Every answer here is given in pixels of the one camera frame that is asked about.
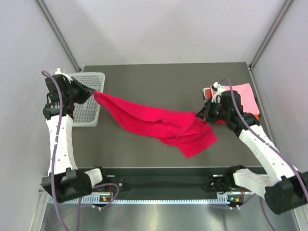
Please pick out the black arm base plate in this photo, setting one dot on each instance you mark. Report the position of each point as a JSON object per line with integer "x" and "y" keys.
{"x": 209, "y": 179}

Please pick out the right aluminium frame post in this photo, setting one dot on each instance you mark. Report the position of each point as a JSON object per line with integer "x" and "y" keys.
{"x": 287, "y": 4}

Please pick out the grey slotted cable duct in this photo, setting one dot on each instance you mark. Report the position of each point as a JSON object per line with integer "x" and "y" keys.
{"x": 99, "y": 200}

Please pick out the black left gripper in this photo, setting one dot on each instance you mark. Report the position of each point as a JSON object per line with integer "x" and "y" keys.
{"x": 83, "y": 89}

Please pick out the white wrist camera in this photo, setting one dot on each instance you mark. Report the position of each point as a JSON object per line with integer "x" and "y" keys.
{"x": 217, "y": 89}
{"x": 59, "y": 72}

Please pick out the aluminium frame post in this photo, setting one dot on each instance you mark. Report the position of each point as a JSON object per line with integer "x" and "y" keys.
{"x": 57, "y": 32}
{"x": 287, "y": 4}

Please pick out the white perforated plastic basket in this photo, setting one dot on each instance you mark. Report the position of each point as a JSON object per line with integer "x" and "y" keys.
{"x": 87, "y": 114}

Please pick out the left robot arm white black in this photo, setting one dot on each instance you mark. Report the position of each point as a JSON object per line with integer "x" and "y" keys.
{"x": 65, "y": 181}

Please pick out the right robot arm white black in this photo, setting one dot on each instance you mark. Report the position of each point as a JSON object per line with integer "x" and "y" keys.
{"x": 283, "y": 187}

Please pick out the light pink folded t shirt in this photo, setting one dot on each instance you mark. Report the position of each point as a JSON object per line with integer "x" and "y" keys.
{"x": 247, "y": 99}

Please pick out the left aluminium frame post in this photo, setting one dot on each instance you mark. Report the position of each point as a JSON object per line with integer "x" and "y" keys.
{"x": 57, "y": 32}

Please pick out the red folded t shirt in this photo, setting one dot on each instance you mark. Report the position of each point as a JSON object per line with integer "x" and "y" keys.
{"x": 220, "y": 122}

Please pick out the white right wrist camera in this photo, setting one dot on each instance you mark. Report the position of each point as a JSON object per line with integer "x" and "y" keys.
{"x": 217, "y": 89}

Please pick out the crimson red t shirt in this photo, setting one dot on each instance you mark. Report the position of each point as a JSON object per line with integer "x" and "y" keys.
{"x": 173, "y": 128}

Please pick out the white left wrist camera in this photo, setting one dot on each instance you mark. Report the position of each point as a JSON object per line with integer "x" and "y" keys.
{"x": 59, "y": 72}

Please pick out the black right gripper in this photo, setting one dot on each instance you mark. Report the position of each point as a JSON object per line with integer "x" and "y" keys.
{"x": 204, "y": 114}

